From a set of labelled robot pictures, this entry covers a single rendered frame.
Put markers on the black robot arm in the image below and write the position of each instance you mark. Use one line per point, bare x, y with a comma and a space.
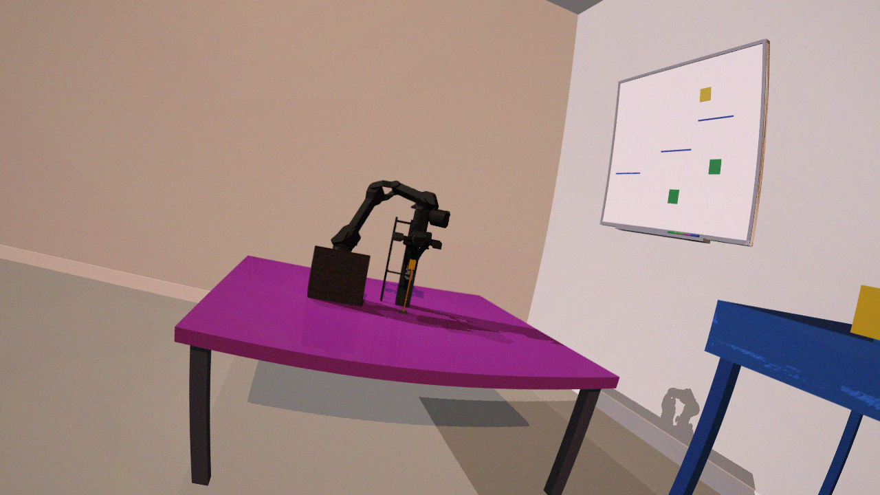
426, 210

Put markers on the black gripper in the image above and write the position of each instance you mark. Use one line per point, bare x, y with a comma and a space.
400, 236

